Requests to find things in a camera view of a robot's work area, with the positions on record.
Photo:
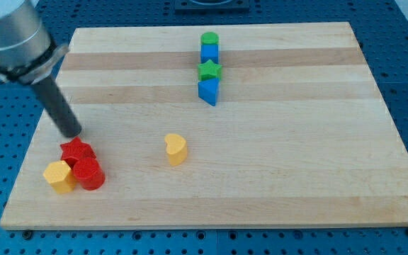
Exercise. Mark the yellow heart block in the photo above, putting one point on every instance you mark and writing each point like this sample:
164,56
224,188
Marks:
176,149

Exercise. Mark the blue cube block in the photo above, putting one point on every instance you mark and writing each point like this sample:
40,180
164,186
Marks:
209,52

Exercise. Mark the yellow hexagon block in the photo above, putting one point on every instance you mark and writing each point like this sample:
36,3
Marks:
59,176

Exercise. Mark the wooden board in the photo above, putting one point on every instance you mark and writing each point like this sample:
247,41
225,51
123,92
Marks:
300,137

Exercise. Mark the blue triangle block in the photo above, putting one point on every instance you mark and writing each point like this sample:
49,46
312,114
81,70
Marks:
208,90

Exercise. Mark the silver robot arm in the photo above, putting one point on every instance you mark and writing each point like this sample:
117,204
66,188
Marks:
28,52

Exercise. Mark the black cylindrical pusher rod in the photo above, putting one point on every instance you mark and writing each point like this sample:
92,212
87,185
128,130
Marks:
57,106

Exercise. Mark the red cylinder block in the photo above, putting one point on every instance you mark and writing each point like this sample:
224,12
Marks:
89,173

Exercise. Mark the green star block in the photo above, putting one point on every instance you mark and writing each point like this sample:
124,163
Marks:
209,70

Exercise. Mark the green cylinder block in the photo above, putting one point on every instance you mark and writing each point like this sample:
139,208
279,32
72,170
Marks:
209,38

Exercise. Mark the red star block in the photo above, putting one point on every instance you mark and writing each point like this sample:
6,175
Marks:
76,150

